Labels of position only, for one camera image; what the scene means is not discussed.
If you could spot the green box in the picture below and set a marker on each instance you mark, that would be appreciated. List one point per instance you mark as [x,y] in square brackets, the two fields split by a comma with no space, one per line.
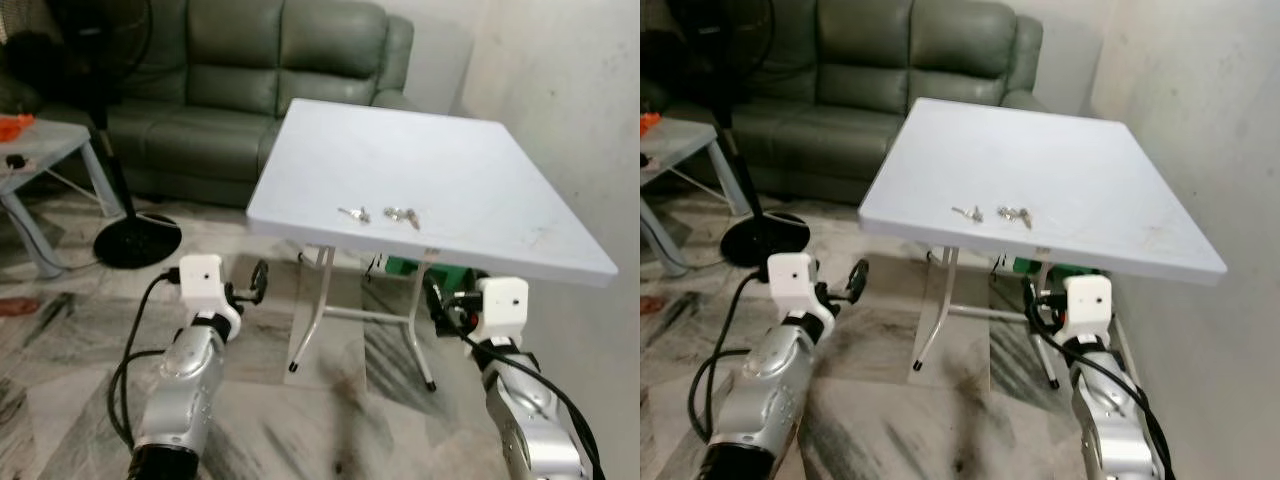
[400,267]
[1035,268]

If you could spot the green leather sofa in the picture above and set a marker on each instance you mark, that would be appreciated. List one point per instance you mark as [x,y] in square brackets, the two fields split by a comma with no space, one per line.
[880,60]
[240,60]

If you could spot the white folding table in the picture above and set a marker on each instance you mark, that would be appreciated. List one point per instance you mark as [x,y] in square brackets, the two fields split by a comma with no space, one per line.
[1040,180]
[430,180]

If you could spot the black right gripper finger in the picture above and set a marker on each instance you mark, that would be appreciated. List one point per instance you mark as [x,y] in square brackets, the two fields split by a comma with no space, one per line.
[1030,292]
[433,290]

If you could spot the red item on floor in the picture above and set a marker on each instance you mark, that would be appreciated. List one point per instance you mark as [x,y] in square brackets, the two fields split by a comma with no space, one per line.
[648,305]
[15,305]

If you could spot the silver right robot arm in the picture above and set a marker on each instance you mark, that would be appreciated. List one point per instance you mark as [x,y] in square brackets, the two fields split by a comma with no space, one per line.
[1120,420]
[535,420]

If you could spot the orange object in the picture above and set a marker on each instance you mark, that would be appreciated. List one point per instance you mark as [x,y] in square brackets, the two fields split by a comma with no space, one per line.
[14,128]
[649,123]

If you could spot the small black object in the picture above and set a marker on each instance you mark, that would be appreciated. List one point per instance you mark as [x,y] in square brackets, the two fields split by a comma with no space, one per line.
[16,161]

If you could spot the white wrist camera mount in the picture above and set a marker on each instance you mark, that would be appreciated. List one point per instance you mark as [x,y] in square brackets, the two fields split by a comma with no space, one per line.
[502,305]
[203,282]
[793,282]
[1090,303]

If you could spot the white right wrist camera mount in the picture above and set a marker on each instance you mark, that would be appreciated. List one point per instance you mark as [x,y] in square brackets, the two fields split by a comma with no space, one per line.
[1090,303]
[502,305]

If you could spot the black standing fan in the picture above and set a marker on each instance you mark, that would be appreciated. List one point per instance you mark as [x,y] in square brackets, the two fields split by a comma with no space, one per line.
[766,240]
[138,241]

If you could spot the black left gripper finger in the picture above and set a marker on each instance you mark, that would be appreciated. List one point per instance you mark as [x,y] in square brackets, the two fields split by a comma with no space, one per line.
[850,282]
[866,276]
[254,284]
[266,278]

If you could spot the grey side table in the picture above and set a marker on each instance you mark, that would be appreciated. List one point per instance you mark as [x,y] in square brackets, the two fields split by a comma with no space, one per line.
[45,148]
[675,140]

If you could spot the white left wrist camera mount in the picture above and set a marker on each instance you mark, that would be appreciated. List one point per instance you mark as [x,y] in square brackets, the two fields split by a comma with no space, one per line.
[203,282]
[793,282]

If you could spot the dark cushion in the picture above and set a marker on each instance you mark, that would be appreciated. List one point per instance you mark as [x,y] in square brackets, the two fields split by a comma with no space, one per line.
[30,70]
[665,70]

